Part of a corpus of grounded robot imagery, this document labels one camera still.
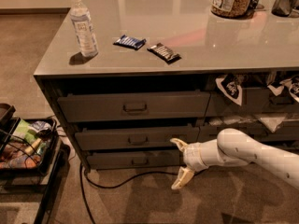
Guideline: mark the dark brown candy bar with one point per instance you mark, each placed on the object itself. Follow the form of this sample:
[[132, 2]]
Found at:
[[164, 52]]

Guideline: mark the white plastic bag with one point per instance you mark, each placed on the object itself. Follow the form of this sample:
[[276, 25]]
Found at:
[[271, 121]]

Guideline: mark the clear plastic water bottle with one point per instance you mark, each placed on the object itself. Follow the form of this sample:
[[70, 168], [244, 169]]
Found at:
[[81, 19]]

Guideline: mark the green snack bag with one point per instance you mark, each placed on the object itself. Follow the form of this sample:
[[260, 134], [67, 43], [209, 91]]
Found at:
[[31, 134]]

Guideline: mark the dark glass container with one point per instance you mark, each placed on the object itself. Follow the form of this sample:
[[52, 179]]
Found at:
[[284, 8]]

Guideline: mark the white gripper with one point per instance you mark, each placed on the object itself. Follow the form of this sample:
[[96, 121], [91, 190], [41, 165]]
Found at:
[[192, 155]]

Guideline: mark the large nut jar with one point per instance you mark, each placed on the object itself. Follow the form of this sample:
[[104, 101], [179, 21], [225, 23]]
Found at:
[[229, 8]]

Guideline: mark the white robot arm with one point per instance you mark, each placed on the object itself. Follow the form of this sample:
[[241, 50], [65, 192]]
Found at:
[[234, 148]]

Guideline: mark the black wire basket cart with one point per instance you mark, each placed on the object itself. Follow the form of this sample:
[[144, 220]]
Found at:
[[28, 183]]

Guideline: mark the grey drawer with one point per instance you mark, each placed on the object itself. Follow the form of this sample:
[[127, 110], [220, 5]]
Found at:
[[254, 100], [135, 137], [287, 131], [135, 159], [126, 106]]

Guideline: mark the black white snack bag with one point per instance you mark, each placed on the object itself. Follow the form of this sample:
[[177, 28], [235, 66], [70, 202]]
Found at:
[[230, 87]]

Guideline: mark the blue candy bar wrapper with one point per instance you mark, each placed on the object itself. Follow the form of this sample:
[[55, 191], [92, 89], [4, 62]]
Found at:
[[130, 42]]

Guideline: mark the grey drawer cabinet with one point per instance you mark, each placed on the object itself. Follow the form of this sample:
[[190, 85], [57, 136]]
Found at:
[[250, 48]]

